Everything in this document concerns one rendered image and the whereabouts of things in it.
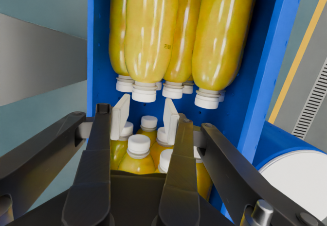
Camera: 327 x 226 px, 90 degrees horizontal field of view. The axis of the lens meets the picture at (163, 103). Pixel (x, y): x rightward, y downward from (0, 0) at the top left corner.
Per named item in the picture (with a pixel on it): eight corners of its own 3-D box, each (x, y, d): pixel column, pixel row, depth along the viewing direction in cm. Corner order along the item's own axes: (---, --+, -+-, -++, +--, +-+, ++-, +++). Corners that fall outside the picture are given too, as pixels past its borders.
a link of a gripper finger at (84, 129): (105, 142, 13) (66, 138, 13) (118, 119, 18) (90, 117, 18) (106, 124, 13) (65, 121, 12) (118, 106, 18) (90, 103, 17)
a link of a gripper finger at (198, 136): (181, 130, 13) (216, 133, 14) (173, 112, 18) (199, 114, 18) (178, 147, 14) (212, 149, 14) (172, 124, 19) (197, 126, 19)
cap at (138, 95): (144, 83, 29) (143, 93, 29) (127, 83, 26) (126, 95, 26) (161, 87, 27) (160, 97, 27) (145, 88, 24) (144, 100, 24)
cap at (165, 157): (154, 170, 24) (155, 160, 23) (164, 158, 27) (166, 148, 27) (179, 181, 22) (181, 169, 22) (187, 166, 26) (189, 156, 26)
